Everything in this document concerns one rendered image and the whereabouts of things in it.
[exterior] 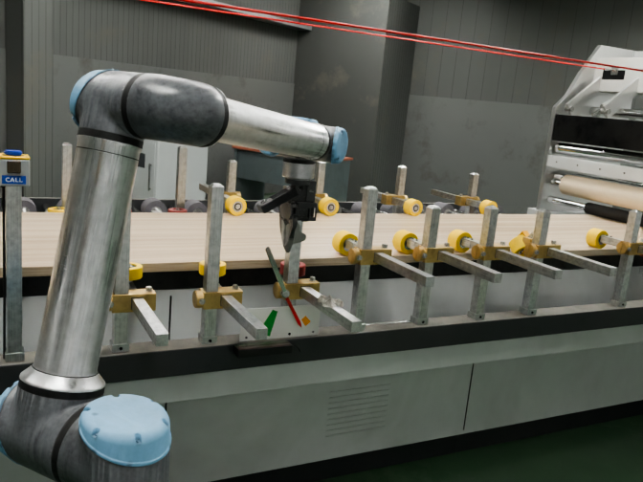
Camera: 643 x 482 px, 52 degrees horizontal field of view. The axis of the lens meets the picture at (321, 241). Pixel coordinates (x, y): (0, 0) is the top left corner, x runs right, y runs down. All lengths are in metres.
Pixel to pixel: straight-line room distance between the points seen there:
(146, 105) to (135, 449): 0.57
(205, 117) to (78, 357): 0.48
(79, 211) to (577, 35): 8.62
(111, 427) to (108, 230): 0.34
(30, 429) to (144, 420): 0.21
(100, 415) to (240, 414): 1.20
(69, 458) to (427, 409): 1.80
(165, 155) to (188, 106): 5.67
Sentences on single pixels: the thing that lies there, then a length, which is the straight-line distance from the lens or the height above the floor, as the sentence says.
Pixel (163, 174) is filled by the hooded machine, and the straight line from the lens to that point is 6.85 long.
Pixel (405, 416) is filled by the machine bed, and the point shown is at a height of 0.23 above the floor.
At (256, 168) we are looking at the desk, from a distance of 8.35.
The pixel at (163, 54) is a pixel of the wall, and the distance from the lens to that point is 7.99.
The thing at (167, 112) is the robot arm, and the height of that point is 1.37.
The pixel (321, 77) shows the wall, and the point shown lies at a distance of 9.75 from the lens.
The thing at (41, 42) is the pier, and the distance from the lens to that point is 6.65.
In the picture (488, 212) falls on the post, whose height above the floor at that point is 1.09.
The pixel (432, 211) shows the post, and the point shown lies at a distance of 2.19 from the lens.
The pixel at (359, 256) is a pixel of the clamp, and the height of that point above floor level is 0.95.
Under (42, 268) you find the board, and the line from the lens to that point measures 1.97.
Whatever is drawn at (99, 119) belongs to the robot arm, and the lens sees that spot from 1.24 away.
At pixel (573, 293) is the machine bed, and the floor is 0.69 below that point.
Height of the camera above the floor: 1.42
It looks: 12 degrees down
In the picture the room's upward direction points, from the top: 5 degrees clockwise
